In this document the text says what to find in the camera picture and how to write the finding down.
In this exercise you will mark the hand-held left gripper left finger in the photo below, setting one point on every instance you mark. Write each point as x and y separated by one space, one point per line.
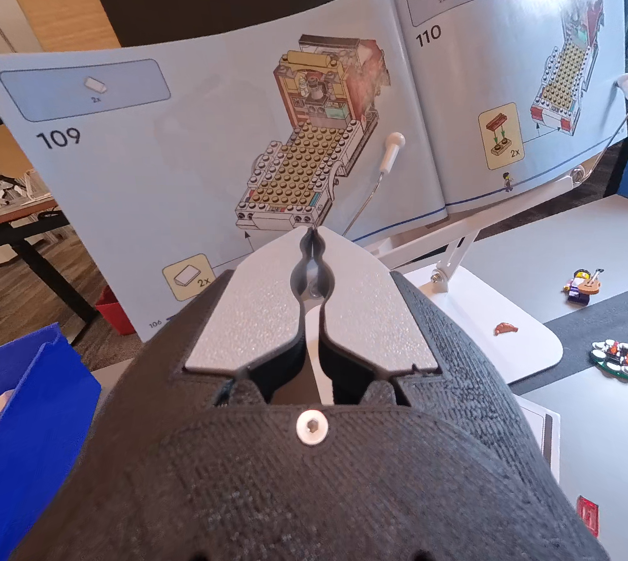
250 306

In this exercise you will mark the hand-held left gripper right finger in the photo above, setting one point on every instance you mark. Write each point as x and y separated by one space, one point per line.
373 316

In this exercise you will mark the building instruction booklet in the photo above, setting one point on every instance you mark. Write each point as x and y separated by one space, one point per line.
196 154

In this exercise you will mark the grey desk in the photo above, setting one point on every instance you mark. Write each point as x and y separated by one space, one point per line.
539 252

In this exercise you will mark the white metal rack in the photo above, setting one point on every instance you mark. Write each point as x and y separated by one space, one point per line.
441 232

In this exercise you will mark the brown brick piece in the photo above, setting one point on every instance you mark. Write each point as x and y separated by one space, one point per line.
505 328

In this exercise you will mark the red chair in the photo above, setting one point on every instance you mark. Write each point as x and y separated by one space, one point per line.
115 311

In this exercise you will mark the sticker sheet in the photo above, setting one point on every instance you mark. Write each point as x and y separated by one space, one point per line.
539 428

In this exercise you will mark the purple toy minifigure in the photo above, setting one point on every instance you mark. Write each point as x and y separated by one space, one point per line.
581 284

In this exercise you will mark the blue plastic bin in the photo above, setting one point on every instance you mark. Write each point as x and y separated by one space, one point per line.
44 423

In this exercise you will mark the brick campfire on green base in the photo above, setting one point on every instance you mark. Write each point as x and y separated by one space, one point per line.
613 355

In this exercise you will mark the dark red tile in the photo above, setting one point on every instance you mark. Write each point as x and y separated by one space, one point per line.
587 514

